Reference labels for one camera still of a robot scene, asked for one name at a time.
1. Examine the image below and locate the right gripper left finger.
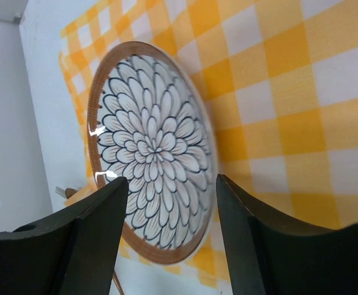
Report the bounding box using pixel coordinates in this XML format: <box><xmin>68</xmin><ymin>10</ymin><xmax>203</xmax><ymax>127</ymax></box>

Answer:
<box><xmin>0</xmin><ymin>177</ymin><xmax>129</xmax><ymax>294</ymax></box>

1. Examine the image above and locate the floral patterned ceramic plate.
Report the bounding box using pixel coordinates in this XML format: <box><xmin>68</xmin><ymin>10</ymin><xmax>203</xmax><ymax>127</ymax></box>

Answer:
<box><xmin>87</xmin><ymin>41</ymin><xmax>218</xmax><ymax>265</ymax></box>

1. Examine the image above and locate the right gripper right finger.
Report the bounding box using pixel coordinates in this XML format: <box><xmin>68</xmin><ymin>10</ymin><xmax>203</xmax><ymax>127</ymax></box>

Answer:
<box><xmin>216</xmin><ymin>175</ymin><xmax>358</xmax><ymax>294</ymax></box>

